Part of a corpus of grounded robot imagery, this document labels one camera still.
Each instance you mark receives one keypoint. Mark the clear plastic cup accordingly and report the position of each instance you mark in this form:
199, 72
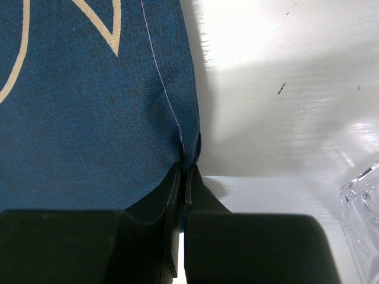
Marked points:
359, 222

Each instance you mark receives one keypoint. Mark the blue fish placemat cloth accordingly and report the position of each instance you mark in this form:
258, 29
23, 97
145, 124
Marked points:
98, 101

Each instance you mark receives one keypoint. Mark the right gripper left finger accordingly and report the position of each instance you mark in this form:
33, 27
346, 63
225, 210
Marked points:
136, 245

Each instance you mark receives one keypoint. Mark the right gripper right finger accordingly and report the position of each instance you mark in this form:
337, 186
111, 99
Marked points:
225, 247

